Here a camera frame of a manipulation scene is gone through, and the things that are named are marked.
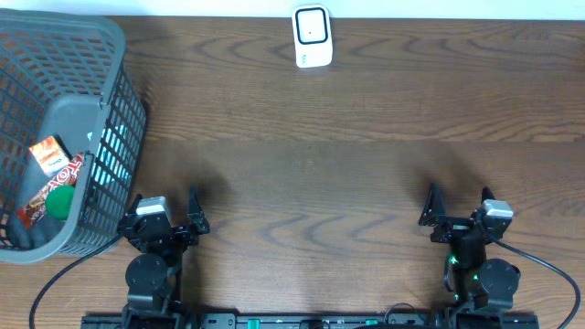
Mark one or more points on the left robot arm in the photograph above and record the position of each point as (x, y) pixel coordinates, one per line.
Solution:
(154, 277)

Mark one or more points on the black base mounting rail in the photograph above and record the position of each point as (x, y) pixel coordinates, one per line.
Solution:
(312, 321)

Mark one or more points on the green lid small jar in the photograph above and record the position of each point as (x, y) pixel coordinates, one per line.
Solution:
(58, 202)

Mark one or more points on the white barcode scanner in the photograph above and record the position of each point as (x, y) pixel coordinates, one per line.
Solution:
(313, 43)

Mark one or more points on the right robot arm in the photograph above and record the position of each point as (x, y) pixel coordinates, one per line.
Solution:
(484, 288)

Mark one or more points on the red brown candy bar wrapper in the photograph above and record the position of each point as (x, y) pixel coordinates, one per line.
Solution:
(35, 209)

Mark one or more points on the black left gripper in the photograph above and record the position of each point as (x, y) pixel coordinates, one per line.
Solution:
(189, 238)

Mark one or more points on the grey plastic mesh basket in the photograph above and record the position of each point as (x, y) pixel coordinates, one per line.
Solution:
(63, 75)

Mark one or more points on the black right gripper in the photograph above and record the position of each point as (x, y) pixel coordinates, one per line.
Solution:
(452, 227)

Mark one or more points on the light green wet wipes pack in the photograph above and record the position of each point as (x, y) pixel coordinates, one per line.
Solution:
(110, 154)

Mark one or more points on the orange white small packet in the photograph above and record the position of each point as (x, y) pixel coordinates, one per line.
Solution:
(50, 155)

